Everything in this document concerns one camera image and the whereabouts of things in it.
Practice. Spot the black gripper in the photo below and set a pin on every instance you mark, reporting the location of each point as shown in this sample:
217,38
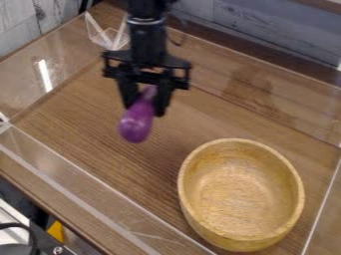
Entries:
148,64

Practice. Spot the purple toy eggplant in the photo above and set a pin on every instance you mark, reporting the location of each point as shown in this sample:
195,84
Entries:
136,122

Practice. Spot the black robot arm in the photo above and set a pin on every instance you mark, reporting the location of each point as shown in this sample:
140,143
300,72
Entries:
148,10

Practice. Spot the brown wooden bowl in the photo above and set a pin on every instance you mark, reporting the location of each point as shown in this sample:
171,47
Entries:
240,194

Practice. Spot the black and yellow device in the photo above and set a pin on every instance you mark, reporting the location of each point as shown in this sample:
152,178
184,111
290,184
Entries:
22,238

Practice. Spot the clear acrylic corner bracket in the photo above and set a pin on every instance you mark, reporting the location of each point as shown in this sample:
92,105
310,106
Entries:
111,39

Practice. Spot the clear acrylic tray enclosure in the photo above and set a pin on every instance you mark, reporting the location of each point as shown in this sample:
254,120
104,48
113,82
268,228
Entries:
111,189

